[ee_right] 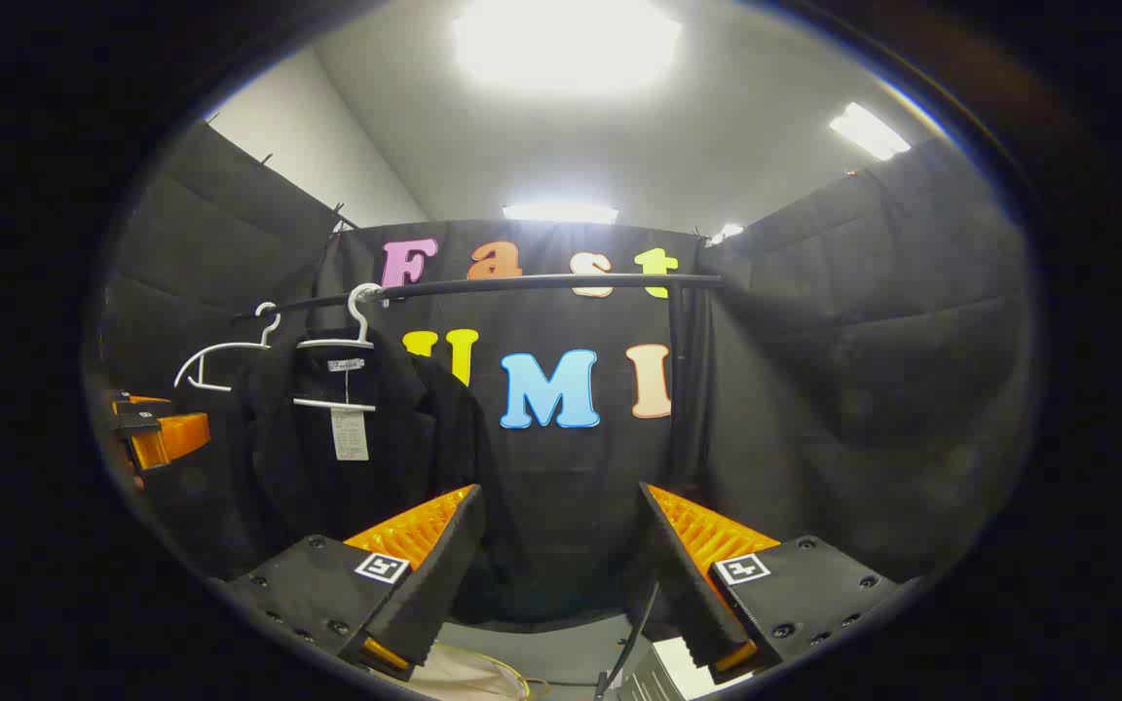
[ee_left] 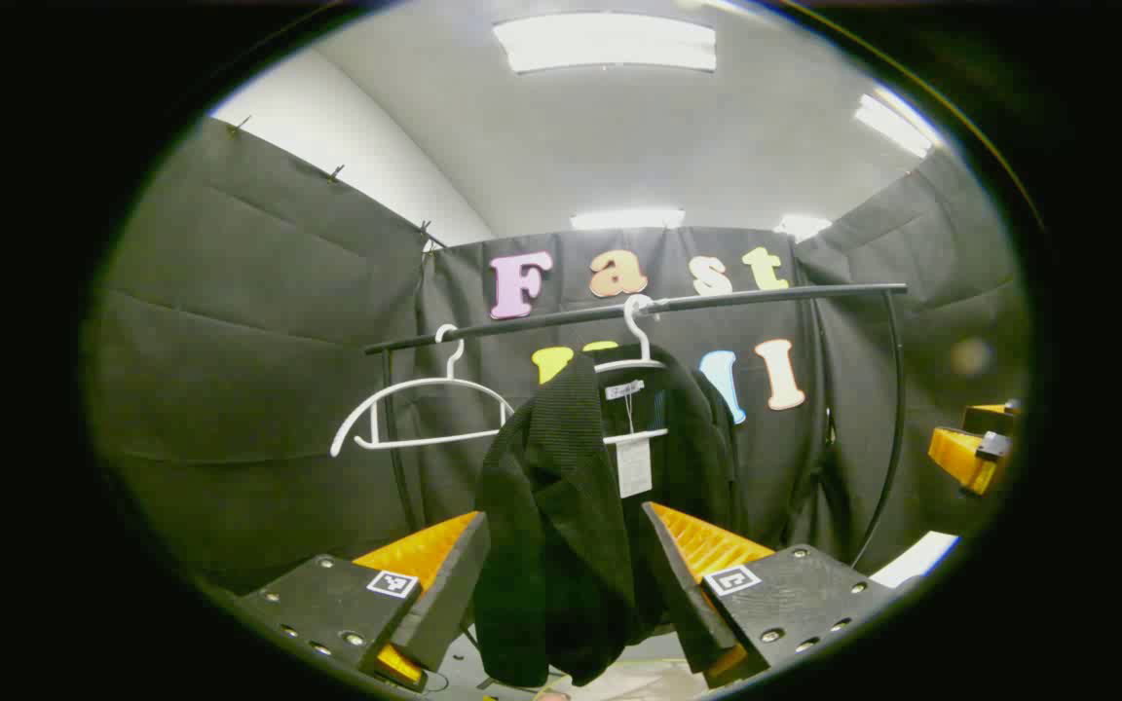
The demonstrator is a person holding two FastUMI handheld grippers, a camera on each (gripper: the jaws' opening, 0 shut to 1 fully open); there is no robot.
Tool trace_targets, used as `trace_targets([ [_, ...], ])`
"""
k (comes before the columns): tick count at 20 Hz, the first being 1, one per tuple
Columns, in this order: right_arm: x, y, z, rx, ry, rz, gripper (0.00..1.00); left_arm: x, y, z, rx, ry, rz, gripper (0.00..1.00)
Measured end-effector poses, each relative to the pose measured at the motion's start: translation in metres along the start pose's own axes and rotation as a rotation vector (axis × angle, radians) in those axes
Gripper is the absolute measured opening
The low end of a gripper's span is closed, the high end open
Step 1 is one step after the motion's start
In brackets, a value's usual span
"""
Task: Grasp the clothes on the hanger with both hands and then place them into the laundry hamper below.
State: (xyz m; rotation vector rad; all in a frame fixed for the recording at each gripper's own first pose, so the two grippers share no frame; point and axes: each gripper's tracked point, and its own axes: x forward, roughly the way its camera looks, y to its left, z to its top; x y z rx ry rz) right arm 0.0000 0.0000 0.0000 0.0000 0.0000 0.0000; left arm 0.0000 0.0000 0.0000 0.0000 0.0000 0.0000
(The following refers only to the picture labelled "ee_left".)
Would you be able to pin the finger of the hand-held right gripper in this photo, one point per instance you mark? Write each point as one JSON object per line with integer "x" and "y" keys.
{"x": 990, "y": 419}
{"x": 960, "y": 453}

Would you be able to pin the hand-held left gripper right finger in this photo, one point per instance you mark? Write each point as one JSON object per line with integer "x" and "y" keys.
{"x": 688, "y": 604}

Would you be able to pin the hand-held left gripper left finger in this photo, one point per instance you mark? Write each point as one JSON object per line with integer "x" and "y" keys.
{"x": 449, "y": 604}

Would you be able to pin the white fabric laundry hamper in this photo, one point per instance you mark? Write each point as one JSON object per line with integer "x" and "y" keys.
{"x": 649, "y": 682}

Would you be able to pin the black ribbed knit jacket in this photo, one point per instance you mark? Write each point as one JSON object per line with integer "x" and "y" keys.
{"x": 561, "y": 506}

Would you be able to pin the white plastic clothes hanger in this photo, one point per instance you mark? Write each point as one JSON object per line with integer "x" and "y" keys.
{"x": 451, "y": 368}
{"x": 636, "y": 336}

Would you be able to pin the black metal clothes rack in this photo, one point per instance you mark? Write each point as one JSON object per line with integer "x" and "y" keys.
{"x": 766, "y": 295}

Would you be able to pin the black backdrop cloth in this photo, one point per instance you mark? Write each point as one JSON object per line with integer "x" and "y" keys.
{"x": 249, "y": 389}

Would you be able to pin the large rectangular ceiling light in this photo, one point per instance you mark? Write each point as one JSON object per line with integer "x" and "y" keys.
{"x": 605, "y": 44}

